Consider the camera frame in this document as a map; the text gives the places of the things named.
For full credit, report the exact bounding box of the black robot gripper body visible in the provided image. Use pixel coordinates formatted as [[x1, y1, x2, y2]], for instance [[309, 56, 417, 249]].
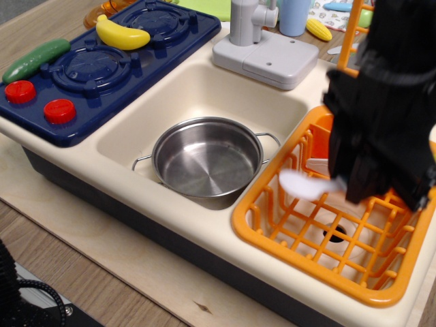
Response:
[[324, 1, 435, 211]]

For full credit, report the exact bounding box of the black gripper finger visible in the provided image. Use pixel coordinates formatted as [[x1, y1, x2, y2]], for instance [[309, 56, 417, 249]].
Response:
[[328, 115, 358, 180], [345, 154, 390, 204]]

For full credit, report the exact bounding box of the white spoon blue handle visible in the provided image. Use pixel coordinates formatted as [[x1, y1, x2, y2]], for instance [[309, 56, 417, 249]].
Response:
[[279, 169, 347, 201]]

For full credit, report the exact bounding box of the stainless steel pan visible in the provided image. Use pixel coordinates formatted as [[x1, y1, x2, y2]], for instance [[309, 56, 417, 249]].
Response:
[[148, 116, 267, 210]]

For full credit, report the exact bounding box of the orange plastic dish rack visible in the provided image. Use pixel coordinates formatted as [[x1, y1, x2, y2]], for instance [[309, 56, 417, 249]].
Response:
[[230, 104, 436, 309]]

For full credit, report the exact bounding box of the grey toy faucet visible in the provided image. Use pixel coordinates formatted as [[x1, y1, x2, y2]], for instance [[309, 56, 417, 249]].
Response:
[[212, 1, 319, 90]]

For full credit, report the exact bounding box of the yellow toy corn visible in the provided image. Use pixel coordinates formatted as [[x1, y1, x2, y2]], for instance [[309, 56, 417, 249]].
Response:
[[306, 18, 332, 42]]

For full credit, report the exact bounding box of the blue utensil in background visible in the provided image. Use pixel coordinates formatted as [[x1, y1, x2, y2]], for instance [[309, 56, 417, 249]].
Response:
[[323, 2, 352, 12]]

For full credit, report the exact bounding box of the light blue plastic cup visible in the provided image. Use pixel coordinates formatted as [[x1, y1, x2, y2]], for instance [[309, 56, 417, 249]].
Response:
[[279, 0, 311, 37]]

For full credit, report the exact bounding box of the green cloth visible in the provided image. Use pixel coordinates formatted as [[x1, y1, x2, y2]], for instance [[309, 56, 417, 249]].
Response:
[[175, 0, 231, 22]]

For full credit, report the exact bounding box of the yellow toy banana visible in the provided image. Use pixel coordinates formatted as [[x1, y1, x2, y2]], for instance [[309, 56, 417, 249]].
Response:
[[95, 14, 151, 50]]

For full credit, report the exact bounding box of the orange transparent lid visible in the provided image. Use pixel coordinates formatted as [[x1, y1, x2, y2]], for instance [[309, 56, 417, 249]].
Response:
[[83, 0, 136, 29]]

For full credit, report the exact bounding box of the navy blue toy stove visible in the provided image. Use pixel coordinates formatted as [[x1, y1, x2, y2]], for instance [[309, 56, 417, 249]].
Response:
[[1, 1, 221, 147]]

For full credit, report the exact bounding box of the red stove knob right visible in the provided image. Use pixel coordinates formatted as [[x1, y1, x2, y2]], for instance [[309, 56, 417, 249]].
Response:
[[44, 99, 76, 125]]

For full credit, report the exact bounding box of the red stove knob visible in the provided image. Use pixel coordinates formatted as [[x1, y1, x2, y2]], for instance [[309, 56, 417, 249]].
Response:
[[5, 80, 37, 104], [44, 99, 76, 125]]

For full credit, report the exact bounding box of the green toy cucumber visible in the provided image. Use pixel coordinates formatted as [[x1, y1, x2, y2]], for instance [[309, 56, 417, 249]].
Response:
[[2, 38, 71, 84]]

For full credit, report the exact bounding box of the red stove knob left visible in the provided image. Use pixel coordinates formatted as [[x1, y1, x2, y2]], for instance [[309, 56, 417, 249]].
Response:
[[5, 80, 37, 104]]

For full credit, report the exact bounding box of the white toy knife yellow handle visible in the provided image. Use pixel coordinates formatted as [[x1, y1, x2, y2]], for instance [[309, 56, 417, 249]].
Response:
[[305, 158, 330, 179]]

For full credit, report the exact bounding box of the orange wire basket background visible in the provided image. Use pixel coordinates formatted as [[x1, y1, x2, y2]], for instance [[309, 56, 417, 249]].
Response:
[[337, 0, 374, 77]]

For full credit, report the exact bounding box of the black cable bottom left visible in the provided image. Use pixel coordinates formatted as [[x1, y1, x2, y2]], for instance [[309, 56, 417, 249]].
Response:
[[0, 238, 74, 327]]

